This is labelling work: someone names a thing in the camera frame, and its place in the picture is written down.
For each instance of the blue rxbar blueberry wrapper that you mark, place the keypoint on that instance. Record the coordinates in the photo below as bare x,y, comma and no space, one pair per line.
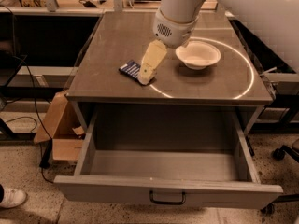
130,69

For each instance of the grey cabinet with dark top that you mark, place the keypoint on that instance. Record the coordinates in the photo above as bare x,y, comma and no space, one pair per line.
179,101

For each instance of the white sneaker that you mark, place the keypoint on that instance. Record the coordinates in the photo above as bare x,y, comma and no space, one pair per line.
12,198

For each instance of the grey open top drawer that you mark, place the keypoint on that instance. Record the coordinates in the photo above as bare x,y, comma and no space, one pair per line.
213,171

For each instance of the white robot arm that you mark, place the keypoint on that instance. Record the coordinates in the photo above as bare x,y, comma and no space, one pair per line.
275,22

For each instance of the white paper bowl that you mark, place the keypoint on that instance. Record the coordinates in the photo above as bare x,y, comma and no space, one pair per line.
198,55

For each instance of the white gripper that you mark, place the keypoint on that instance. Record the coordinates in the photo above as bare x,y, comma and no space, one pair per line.
174,32

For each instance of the black drawer handle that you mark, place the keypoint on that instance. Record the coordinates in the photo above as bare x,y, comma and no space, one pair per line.
167,198

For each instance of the brown cardboard box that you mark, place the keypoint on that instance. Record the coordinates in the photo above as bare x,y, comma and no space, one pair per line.
61,126

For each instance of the black office chair base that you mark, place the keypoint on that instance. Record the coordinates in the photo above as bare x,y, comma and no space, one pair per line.
279,155

